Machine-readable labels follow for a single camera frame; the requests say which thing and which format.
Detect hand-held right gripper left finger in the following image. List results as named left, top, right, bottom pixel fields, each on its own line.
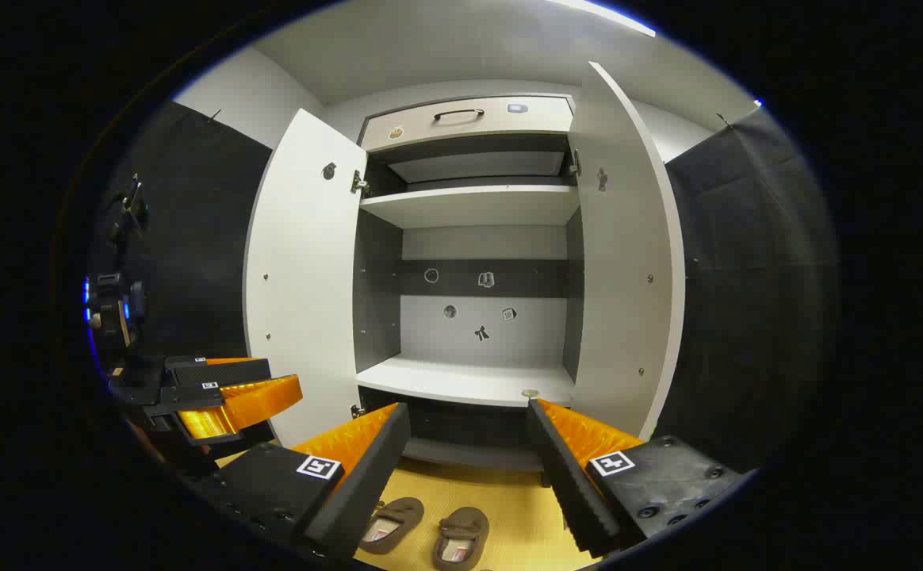
left=192, top=402, right=412, bottom=560

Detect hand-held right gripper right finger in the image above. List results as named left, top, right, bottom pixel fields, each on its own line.
left=527, top=398, right=744, bottom=558

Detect brown slipper shoe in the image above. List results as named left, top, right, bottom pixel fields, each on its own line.
left=432, top=508, right=490, bottom=571
left=358, top=497, right=425, bottom=554

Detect white shoe cabinet door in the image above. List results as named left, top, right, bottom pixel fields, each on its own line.
left=243, top=109, right=368, bottom=447
left=569, top=62, right=686, bottom=441

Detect white shoe cabinet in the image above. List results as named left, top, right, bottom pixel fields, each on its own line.
left=243, top=62, right=686, bottom=470

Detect beige cabinet drawer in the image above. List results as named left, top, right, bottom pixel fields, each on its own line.
left=360, top=95, right=575, bottom=153

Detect black backdrop cloth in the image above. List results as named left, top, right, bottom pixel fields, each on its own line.
left=89, top=102, right=272, bottom=445
left=652, top=107, right=839, bottom=473

